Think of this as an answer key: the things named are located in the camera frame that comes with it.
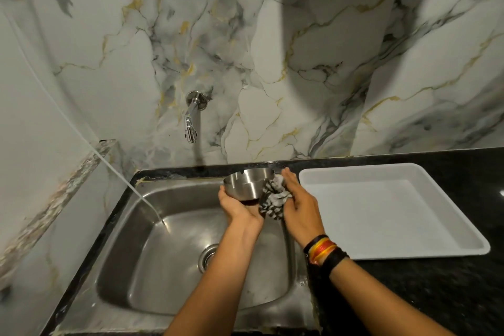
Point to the person's right forearm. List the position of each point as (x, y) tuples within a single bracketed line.
[(378, 300)]

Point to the chrome wall tap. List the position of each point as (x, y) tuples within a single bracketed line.
[(193, 115)]

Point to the person's left forearm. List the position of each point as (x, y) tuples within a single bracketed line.
[(214, 288)]

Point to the person's right thumb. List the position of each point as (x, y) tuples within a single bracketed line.
[(289, 180)]

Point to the person's left hand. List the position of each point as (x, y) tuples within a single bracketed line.
[(238, 211)]

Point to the person's right hand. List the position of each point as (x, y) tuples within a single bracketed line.
[(300, 211)]

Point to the round steel ashtray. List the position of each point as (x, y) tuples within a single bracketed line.
[(246, 185)]

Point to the stainless steel sink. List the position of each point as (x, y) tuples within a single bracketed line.
[(189, 253)]

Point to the black and white striped cloth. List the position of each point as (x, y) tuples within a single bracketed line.
[(273, 198)]

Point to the person's left fingers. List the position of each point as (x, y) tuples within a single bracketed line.
[(225, 198)]

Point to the white plastic tray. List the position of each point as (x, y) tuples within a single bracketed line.
[(388, 211)]

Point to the sink drain strainer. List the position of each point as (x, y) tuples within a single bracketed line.
[(207, 258)]

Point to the black wrist band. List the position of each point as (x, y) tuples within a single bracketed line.
[(334, 259)]

